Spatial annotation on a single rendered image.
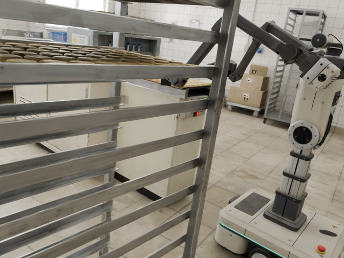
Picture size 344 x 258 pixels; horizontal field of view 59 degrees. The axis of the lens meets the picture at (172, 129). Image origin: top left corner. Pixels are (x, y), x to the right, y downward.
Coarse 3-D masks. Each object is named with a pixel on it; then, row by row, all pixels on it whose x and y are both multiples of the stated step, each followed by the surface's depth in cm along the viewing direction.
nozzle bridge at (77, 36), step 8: (72, 32) 229; (80, 32) 222; (88, 32) 217; (96, 32) 215; (104, 32) 221; (112, 32) 229; (72, 40) 230; (80, 40) 224; (88, 40) 218; (96, 40) 217; (104, 40) 233; (112, 40) 238; (128, 40) 251; (136, 40) 257; (144, 40) 264; (152, 40) 268; (160, 40) 267; (136, 48) 260; (144, 48) 267; (152, 48) 269
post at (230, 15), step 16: (240, 0) 78; (224, 16) 78; (224, 32) 79; (224, 48) 80; (224, 64) 81; (224, 80) 83; (208, 112) 86; (208, 128) 87; (208, 144) 88; (208, 160) 90; (208, 176) 92; (192, 208) 95; (192, 224) 96; (192, 240) 97; (192, 256) 100
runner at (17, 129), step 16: (96, 112) 58; (112, 112) 61; (128, 112) 65; (144, 112) 68; (160, 112) 72; (176, 112) 77; (0, 128) 46; (16, 128) 48; (32, 128) 50; (48, 128) 52; (64, 128) 54
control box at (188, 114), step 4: (196, 96) 210; (200, 96) 212; (204, 96) 214; (184, 100) 201; (188, 100) 200; (188, 112) 204; (192, 112) 208; (196, 112) 211; (200, 112) 215; (204, 112) 220; (184, 116) 203; (188, 116) 206; (192, 116) 209
